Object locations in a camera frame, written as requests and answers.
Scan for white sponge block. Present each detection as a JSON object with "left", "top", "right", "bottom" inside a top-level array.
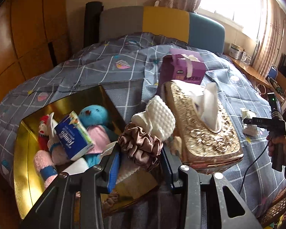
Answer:
[{"left": 62, "top": 140, "right": 120, "bottom": 176}]

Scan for brown satin scrunchie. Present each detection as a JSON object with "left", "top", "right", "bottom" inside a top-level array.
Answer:
[{"left": 118, "top": 123, "right": 163, "bottom": 171}]

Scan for blue teddy bear pink dress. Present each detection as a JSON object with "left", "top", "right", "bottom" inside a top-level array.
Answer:
[{"left": 78, "top": 105, "right": 118, "bottom": 167}]

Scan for blue tempo tissue pack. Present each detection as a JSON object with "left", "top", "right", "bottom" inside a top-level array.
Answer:
[{"left": 55, "top": 111, "right": 94, "bottom": 161}]

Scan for white sock blue band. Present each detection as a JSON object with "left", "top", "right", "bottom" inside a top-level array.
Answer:
[{"left": 46, "top": 112, "right": 70, "bottom": 165}]

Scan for pink towel blue band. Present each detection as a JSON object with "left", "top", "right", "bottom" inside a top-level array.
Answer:
[{"left": 33, "top": 150, "right": 58, "bottom": 189}]

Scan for red santa plush sock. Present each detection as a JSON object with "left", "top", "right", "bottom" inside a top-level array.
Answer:
[{"left": 38, "top": 115, "right": 49, "bottom": 151}]

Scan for beige cloth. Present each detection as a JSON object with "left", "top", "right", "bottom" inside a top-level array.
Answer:
[{"left": 115, "top": 157, "right": 157, "bottom": 200}]

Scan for person's right hand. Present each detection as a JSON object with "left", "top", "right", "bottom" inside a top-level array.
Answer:
[{"left": 267, "top": 135, "right": 286, "bottom": 166}]

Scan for wooden side desk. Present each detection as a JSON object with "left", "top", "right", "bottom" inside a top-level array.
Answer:
[{"left": 229, "top": 57, "right": 284, "bottom": 102}]

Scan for ornate gold tissue box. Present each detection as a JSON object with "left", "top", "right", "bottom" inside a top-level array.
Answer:
[{"left": 161, "top": 80, "right": 243, "bottom": 174}]

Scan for blue folding chair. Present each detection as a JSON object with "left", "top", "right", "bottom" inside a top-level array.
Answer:
[{"left": 267, "top": 64, "right": 286, "bottom": 98}]

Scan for gold metal tray box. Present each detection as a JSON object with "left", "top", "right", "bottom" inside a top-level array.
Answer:
[{"left": 13, "top": 85, "right": 159, "bottom": 220}]

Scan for striped right curtain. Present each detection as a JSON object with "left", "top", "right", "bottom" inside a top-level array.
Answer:
[{"left": 250, "top": 0, "right": 285, "bottom": 77}]

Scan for purple tissue carton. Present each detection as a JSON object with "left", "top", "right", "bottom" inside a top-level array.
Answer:
[{"left": 157, "top": 48, "right": 206, "bottom": 95}]

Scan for grey checked bed quilt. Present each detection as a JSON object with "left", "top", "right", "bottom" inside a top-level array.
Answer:
[{"left": 0, "top": 33, "right": 286, "bottom": 216}]

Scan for grey yellow blue headboard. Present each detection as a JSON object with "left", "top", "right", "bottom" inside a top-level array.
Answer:
[{"left": 99, "top": 6, "right": 225, "bottom": 53}]

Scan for black rolled mat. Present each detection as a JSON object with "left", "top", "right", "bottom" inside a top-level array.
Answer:
[{"left": 83, "top": 1, "right": 104, "bottom": 47}]

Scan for wooden wardrobe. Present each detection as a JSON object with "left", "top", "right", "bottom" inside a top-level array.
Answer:
[{"left": 0, "top": 0, "right": 71, "bottom": 228}]

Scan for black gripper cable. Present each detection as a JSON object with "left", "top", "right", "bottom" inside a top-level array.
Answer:
[{"left": 238, "top": 137, "right": 272, "bottom": 195}]

